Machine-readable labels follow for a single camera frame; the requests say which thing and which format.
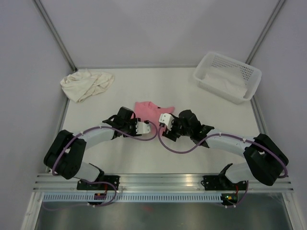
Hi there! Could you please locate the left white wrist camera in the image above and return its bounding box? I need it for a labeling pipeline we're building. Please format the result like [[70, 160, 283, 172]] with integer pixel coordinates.
[[136, 121, 151, 135]]

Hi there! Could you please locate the left aluminium frame post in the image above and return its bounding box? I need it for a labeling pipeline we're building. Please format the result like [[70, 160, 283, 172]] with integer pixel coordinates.
[[32, 0, 78, 72]]

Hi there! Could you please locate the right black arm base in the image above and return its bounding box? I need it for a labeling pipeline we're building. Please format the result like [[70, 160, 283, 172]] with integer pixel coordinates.
[[201, 163, 247, 191]]

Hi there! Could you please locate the white slotted cable duct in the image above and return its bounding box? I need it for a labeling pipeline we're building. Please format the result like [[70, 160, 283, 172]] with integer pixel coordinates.
[[43, 193, 222, 203]]

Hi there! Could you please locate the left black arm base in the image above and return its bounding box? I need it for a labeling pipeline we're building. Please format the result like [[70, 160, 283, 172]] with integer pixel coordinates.
[[77, 170, 120, 191]]

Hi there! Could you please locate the purple cable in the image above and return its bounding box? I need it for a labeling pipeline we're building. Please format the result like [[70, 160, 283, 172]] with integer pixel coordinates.
[[158, 123, 288, 178], [51, 119, 158, 177]]

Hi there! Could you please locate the white cloth in basket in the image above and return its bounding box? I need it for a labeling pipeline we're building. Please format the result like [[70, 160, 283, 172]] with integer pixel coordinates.
[[202, 69, 247, 98]]

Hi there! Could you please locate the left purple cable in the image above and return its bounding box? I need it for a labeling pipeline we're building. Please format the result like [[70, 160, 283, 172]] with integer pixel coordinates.
[[51, 119, 158, 177]]

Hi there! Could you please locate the pink t-shirt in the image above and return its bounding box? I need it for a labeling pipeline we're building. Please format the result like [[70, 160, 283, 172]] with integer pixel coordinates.
[[134, 101, 175, 128]]

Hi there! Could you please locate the aluminium frame post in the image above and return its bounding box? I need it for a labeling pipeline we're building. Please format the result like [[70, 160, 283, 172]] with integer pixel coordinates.
[[245, 0, 287, 65], [32, 0, 78, 72]]

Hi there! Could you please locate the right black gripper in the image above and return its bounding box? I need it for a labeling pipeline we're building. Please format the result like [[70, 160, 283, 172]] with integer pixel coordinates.
[[162, 115, 192, 142]]

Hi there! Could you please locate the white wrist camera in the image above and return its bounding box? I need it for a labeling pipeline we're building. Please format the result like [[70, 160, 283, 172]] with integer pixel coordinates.
[[159, 113, 175, 130], [136, 121, 151, 135]]

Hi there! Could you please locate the white plastic basket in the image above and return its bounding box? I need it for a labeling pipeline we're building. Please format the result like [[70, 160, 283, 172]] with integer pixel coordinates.
[[192, 52, 262, 104]]

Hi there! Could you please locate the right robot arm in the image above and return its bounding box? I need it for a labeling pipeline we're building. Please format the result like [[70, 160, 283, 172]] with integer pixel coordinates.
[[158, 110, 289, 189]]

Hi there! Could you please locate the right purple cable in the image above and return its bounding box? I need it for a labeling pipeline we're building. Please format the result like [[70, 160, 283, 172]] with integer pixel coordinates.
[[158, 123, 288, 178]]

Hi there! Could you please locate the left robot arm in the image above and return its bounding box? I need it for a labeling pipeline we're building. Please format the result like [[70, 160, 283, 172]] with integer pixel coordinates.
[[43, 107, 142, 190]]

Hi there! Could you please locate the aluminium mounting rail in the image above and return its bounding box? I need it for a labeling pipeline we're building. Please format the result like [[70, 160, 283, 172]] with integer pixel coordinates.
[[33, 173, 294, 193]]

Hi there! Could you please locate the right aluminium frame post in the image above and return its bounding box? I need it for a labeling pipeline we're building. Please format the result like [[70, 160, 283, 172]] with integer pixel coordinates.
[[245, 0, 287, 65]]

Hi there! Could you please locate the cream white t-shirt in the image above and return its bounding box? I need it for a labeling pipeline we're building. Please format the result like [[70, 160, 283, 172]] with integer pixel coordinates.
[[60, 69, 115, 103]]

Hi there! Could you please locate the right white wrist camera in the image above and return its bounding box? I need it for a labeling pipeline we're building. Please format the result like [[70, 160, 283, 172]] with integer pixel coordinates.
[[159, 113, 175, 130]]

